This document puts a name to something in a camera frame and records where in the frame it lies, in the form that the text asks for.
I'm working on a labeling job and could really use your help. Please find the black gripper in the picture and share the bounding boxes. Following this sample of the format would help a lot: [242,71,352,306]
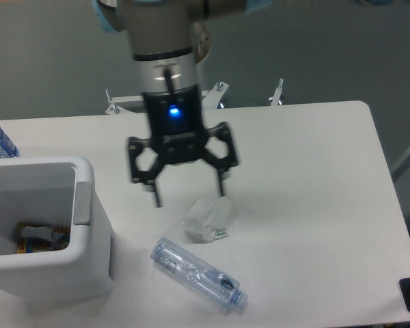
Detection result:
[126,84,239,208]

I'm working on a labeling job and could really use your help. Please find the white push-lid trash can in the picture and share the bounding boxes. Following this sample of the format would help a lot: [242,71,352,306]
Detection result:
[0,156,115,300]

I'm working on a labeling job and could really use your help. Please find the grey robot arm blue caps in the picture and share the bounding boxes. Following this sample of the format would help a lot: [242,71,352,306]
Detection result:
[92,1,271,206]

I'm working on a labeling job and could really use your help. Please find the colourful trash inside can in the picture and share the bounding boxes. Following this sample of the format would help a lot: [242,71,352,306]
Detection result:
[15,223,71,254]

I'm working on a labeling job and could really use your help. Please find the crumpled white plastic wrapper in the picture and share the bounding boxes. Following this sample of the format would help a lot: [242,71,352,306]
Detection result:
[181,194,233,243]

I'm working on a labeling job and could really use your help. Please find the empty clear plastic bottle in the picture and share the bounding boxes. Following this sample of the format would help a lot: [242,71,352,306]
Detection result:
[150,238,248,314]

